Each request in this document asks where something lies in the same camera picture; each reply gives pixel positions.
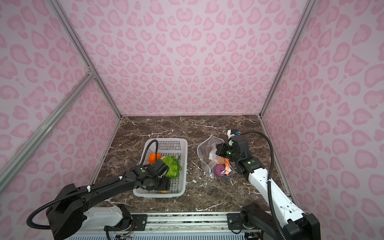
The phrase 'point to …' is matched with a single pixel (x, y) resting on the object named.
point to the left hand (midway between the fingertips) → (166, 184)
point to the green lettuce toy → (173, 163)
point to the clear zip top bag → (214, 164)
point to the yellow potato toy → (164, 191)
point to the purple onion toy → (218, 169)
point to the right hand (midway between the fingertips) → (216, 144)
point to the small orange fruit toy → (221, 160)
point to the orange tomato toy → (152, 158)
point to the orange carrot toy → (227, 167)
